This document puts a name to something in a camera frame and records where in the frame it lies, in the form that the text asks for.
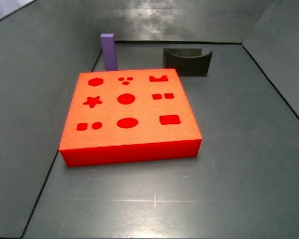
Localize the black curved holder bracket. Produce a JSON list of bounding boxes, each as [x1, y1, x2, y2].
[[164, 49, 214, 77]]

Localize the purple rectangular block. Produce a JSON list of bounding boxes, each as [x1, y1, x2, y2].
[[102, 34, 118, 71]]

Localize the red shape-sorting board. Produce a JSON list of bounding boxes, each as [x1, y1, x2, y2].
[[59, 69, 202, 167]]

